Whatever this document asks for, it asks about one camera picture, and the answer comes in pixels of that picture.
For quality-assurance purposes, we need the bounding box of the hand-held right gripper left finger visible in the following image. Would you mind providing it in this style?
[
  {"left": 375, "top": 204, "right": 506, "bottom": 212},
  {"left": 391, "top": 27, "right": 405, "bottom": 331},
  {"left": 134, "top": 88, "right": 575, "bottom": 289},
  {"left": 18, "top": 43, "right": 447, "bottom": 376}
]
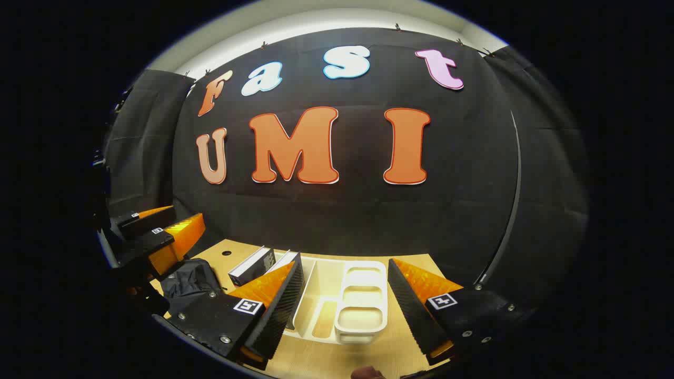
[{"left": 167, "top": 253, "right": 306, "bottom": 369}]

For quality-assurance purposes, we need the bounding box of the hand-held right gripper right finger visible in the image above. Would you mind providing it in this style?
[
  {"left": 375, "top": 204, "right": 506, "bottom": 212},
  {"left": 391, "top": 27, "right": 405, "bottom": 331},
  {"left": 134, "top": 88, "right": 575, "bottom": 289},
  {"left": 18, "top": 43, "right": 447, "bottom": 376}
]
[{"left": 388, "top": 258, "right": 527, "bottom": 366}]

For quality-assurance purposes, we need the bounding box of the blue book with city photo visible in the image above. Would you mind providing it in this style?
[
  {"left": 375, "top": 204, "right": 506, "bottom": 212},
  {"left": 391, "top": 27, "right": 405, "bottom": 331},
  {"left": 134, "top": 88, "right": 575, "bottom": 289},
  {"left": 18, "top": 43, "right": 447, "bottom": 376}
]
[{"left": 266, "top": 250, "right": 301, "bottom": 274}]

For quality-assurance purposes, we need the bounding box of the white plastic bookshelf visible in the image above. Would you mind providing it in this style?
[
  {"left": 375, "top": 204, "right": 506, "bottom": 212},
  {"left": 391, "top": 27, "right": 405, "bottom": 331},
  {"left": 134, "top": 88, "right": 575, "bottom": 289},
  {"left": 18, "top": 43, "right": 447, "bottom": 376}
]
[{"left": 274, "top": 253, "right": 389, "bottom": 345}]

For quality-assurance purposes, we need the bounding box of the white book with dark photo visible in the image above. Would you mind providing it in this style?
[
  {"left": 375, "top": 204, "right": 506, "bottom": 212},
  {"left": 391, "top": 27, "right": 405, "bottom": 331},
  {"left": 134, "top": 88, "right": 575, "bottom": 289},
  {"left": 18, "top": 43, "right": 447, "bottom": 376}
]
[{"left": 228, "top": 246, "right": 276, "bottom": 286}]

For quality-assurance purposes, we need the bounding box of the black schoolbag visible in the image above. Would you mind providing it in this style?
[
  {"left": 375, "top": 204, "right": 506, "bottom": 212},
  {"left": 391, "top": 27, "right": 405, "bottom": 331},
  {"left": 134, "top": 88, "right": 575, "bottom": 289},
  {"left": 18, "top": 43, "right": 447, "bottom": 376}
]
[{"left": 161, "top": 258, "right": 227, "bottom": 316}]

